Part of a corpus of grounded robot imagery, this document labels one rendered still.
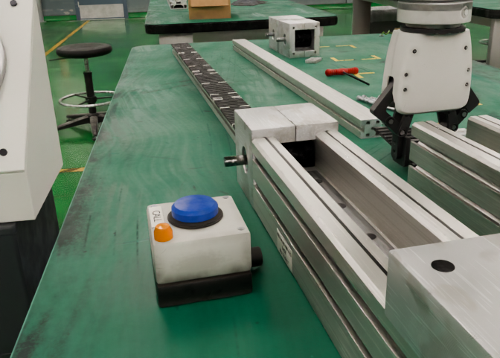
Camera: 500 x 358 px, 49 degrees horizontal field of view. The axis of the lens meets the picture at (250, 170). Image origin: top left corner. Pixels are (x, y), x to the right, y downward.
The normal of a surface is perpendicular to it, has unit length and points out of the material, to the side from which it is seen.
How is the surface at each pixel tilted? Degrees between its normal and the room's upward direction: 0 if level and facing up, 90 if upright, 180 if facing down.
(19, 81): 45
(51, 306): 0
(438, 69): 91
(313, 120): 0
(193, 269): 90
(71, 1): 90
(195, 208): 3
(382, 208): 90
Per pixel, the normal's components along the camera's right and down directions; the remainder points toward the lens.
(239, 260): 0.23, 0.35
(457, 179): -0.97, 0.11
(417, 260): -0.03, -0.93
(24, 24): 0.07, -0.41
